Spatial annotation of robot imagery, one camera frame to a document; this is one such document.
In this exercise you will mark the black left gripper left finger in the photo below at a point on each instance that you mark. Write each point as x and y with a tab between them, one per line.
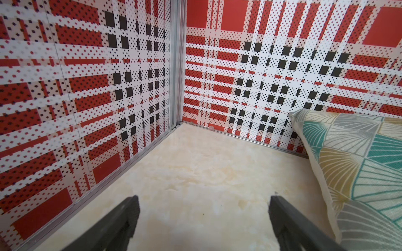
113	232

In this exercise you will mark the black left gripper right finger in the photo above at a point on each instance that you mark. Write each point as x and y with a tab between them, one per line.
294	232

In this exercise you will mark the patterned teal gold pillow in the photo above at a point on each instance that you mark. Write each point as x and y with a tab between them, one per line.
357	160

